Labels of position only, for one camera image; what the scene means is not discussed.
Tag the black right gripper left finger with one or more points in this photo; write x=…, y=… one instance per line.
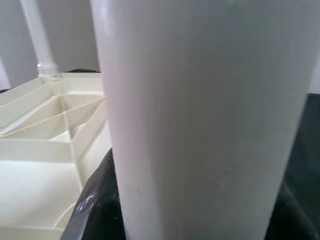
x=100, y=205

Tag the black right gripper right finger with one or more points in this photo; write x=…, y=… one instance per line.
x=297, y=217

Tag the white plastic table top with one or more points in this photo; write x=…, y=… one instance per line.
x=37, y=175

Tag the white plastic table leg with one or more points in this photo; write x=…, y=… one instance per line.
x=42, y=45
x=200, y=125

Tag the black cloth cover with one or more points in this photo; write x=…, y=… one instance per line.
x=311, y=137

